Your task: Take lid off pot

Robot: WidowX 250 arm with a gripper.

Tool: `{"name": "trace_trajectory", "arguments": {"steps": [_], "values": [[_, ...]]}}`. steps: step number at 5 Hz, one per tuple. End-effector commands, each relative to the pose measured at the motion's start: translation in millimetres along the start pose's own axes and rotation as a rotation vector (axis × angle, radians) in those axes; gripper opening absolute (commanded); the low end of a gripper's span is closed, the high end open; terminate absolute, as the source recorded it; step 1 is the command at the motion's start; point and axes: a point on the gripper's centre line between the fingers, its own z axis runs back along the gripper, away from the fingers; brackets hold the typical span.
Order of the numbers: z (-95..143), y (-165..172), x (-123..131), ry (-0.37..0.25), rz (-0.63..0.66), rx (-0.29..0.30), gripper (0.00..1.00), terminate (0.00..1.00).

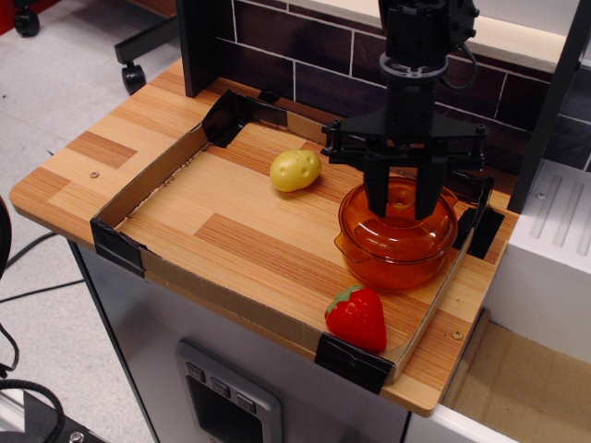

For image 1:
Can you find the yellow toy potato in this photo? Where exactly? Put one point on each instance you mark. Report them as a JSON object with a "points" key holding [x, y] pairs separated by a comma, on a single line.
{"points": [[295, 169]]}

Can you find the cardboard fence with black tape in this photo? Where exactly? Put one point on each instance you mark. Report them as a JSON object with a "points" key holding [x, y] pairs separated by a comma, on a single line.
{"points": [[203, 220]]}

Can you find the black office chair base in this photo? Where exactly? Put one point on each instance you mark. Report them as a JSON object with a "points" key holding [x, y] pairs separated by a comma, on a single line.
{"points": [[130, 49]]}

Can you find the dark upright post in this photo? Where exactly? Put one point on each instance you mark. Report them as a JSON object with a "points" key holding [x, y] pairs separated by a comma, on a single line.
{"points": [[571, 57], [200, 23]]}

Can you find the white upper shelf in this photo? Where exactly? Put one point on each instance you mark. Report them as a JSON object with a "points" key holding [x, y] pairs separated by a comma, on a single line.
{"points": [[496, 39]]}

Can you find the grey toy oven panel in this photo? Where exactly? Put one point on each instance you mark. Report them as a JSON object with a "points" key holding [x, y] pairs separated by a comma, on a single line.
{"points": [[227, 406]]}

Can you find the white toy sink unit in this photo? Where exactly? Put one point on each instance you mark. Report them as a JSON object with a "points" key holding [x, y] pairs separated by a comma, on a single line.
{"points": [[541, 290]]}

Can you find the red toy strawberry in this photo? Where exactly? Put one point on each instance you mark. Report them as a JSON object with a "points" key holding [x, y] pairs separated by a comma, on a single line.
{"points": [[356, 316]]}

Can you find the orange transparent pot lid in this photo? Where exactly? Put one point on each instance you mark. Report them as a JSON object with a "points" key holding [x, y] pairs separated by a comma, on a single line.
{"points": [[397, 237]]}

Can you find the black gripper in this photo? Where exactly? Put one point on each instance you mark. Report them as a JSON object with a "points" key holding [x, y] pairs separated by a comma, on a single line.
{"points": [[406, 132]]}

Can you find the dark right upright post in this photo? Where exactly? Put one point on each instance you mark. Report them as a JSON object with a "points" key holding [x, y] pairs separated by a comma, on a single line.
{"points": [[571, 57]]}

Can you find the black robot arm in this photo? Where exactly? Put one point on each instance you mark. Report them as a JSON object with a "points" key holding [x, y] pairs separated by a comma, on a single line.
{"points": [[420, 33]]}

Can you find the dark left upright post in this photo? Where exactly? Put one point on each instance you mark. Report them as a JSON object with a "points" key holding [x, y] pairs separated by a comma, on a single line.
{"points": [[200, 23]]}

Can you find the orange transparent plastic pot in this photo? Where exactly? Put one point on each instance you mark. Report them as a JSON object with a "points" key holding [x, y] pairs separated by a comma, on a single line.
{"points": [[395, 276]]}

